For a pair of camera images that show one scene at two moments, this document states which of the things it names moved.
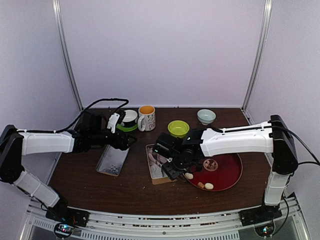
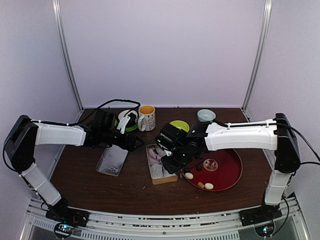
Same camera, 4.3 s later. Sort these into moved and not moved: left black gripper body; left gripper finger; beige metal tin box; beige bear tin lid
Moved: left gripper finger
Not moved: left black gripper body; beige bear tin lid; beige metal tin box
